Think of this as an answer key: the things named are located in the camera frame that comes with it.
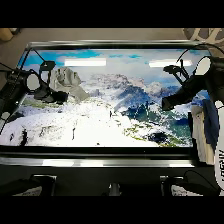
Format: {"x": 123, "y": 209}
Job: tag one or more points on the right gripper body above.
{"x": 176, "y": 97}

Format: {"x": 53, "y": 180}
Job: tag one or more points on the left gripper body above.
{"x": 53, "y": 96}

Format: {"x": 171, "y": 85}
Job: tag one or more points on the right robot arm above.
{"x": 213, "y": 77}

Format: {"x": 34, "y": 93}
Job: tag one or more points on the blue garment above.
{"x": 210, "y": 124}

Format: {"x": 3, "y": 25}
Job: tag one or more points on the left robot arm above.
{"x": 12, "y": 87}

